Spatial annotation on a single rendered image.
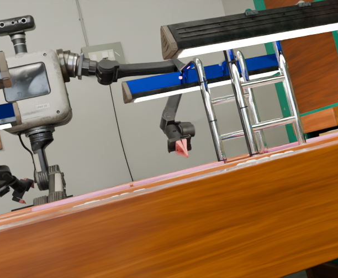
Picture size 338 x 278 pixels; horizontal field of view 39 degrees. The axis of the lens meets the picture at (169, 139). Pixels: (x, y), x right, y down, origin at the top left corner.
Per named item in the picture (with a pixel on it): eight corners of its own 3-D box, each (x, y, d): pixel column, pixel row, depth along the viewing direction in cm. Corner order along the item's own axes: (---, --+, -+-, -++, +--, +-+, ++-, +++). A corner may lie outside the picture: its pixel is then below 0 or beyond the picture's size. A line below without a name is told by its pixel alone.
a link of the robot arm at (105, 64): (178, 69, 252) (181, 53, 245) (187, 85, 243) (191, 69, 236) (95, 76, 235) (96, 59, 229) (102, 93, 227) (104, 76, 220)
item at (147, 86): (123, 104, 167) (119, 84, 168) (278, 73, 184) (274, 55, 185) (127, 100, 160) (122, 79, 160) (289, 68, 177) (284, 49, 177)
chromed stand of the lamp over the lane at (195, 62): (205, 191, 169) (175, 70, 171) (255, 177, 174) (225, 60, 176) (225, 191, 150) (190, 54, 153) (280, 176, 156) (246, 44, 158)
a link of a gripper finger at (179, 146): (198, 146, 193) (189, 134, 200) (181, 151, 191) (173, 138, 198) (198, 160, 197) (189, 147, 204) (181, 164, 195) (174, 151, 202)
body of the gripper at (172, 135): (191, 136, 199) (185, 127, 205) (168, 142, 197) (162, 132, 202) (191, 148, 203) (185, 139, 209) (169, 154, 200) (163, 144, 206)
